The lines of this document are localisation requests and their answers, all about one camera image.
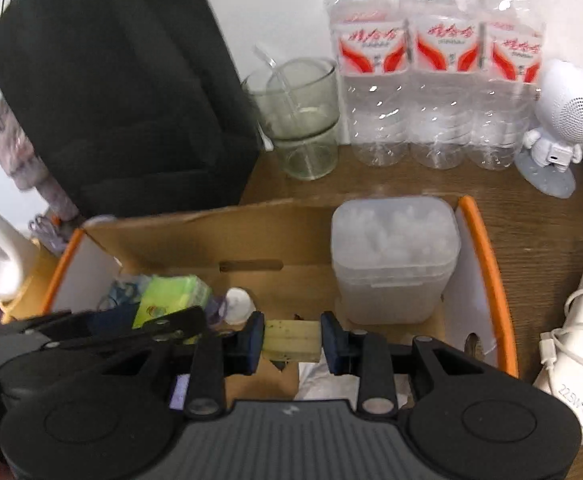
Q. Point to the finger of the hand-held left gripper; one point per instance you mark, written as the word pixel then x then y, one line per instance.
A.
pixel 161 327
pixel 21 329

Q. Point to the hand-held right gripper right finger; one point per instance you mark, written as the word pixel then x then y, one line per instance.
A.
pixel 330 342

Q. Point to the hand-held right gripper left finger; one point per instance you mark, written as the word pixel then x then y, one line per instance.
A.
pixel 254 340

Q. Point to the green tissue packet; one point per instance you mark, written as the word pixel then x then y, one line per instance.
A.
pixel 171 295

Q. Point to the yellow banana piece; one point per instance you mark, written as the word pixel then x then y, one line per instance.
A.
pixel 291 340

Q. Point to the orange-edged cardboard box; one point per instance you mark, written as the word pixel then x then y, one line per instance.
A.
pixel 271 240

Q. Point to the translucent cotton swab container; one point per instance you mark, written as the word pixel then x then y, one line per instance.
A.
pixel 394 260

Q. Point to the small white cap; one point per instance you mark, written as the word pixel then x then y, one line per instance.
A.
pixel 238 305

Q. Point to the crumpled white tissue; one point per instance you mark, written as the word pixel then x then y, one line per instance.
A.
pixel 316 385

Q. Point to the purple knit pouch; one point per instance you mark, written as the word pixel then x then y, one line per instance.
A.
pixel 217 312

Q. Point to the yellow mug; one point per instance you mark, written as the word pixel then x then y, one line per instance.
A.
pixel 36 275

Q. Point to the clear glass cup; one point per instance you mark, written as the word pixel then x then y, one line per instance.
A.
pixel 301 155

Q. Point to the black paper bag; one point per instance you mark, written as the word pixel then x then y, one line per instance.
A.
pixel 121 85

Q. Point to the clear red-label water bottle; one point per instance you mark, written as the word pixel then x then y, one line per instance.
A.
pixel 444 100
pixel 511 105
pixel 371 100

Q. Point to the clear glass straw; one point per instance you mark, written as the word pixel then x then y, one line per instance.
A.
pixel 279 77

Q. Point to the white astronaut speaker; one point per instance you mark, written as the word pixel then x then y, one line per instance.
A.
pixel 569 105

